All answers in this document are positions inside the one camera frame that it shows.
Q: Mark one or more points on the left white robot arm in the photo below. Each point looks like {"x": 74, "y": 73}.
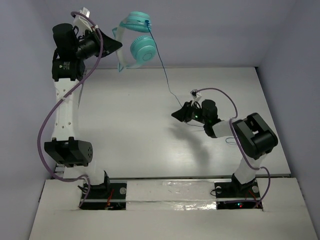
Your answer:
{"x": 68, "y": 69}

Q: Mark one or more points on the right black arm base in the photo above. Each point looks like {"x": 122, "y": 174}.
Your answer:
{"x": 229, "y": 198}

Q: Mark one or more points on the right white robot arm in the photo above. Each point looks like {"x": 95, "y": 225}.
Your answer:
{"x": 252, "y": 134}

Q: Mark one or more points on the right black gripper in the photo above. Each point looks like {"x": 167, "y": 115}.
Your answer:
{"x": 183, "y": 114}

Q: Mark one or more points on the aluminium rail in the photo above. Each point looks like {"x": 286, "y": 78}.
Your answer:
{"x": 57, "y": 172}

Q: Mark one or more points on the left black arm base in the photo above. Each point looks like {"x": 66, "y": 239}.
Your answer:
{"x": 100, "y": 198}

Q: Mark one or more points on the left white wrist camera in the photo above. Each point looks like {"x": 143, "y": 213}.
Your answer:
{"x": 81, "y": 22}

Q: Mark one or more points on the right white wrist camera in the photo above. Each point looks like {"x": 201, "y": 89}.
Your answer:
{"x": 196, "y": 96}

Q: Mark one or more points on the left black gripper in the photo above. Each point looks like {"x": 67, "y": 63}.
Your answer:
{"x": 101, "y": 43}

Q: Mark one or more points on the teal cat-ear headphones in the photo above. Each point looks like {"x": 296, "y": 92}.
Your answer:
{"x": 143, "y": 48}

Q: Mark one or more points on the white foam strip with tape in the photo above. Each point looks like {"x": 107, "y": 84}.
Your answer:
{"x": 170, "y": 195}

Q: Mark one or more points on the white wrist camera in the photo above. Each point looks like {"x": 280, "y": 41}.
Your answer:
{"x": 196, "y": 96}
{"x": 81, "y": 22}

